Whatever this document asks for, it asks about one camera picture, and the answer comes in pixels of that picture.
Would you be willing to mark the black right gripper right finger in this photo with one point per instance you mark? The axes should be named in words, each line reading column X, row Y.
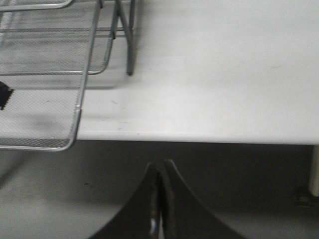
column 183, row 215

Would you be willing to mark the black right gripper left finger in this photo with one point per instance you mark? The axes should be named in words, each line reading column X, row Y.
column 139, row 218

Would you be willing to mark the red emergency stop button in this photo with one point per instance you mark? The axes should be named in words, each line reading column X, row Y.
column 5, row 94

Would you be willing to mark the silver mesh tray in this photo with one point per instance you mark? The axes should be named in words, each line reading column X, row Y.
column 20, row 5
column 43, row 112
column 99, row 59

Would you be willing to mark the white table leg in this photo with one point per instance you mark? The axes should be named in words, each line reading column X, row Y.
column 314, row 172

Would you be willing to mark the silver wire rack frame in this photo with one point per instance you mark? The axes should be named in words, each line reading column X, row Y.
column 129, row 37

